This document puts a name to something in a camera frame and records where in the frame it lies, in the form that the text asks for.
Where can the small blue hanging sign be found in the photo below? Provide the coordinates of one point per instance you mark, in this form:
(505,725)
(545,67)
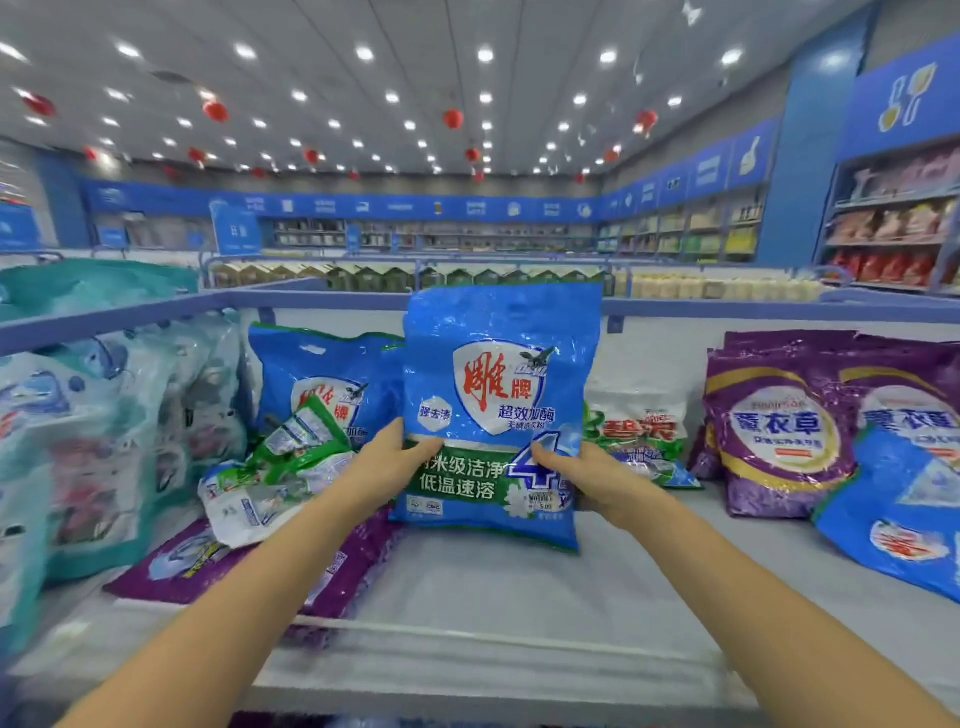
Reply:
(19,225)

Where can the blue bird-print detergent bag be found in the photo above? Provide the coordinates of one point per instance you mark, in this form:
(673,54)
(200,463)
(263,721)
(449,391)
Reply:
(892,525)
(315,367)
(495,352)

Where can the blue back wall sign band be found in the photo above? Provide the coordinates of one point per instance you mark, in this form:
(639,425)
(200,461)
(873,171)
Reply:
(337,206)

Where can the grey blue-framed shelf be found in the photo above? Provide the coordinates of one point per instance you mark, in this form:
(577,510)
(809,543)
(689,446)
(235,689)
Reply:
(525,600)

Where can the person's right hand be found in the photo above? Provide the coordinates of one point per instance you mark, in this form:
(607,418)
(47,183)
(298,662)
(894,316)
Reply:
(600,484)

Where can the person's left hand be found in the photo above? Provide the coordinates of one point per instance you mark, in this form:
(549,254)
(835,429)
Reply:
(375,480)

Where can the row of pink packets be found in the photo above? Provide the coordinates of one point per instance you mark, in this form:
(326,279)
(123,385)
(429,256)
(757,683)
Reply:
(915,176)

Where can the purple lavender bag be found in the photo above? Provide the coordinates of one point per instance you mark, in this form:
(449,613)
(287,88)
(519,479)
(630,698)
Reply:
(187,562)
(780,435)
(907,390)

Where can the row of house-shaped cartons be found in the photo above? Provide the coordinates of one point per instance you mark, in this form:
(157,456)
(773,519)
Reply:
(375,279)

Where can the blue icon header signs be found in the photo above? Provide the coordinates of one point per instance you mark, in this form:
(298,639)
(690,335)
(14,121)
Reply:
(907,97)

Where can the group of ceiling spotlights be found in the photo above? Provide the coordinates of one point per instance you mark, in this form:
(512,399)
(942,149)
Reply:
(127,50)

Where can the blue side wall sign band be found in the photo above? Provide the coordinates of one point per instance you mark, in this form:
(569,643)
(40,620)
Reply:
(705,169)

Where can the person's left forearm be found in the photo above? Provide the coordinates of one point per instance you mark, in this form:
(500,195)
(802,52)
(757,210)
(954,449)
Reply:
(225,615)

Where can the small blue aisle sign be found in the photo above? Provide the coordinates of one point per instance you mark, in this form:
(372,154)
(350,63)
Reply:
(353,238)

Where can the row of red bottles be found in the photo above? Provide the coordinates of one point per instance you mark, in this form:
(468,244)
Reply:
(877,268)

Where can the blue hanging aisle sign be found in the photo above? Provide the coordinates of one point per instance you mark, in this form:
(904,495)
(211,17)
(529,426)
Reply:
(236,229)

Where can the person's right forearm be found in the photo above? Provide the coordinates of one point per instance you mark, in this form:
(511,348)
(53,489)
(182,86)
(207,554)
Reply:
(765,615)

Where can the narrow blue wall column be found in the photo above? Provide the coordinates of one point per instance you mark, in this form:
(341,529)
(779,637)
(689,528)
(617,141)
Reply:
(64,202)

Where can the group of red lanterns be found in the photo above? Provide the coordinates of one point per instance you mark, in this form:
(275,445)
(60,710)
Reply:
(215,111)

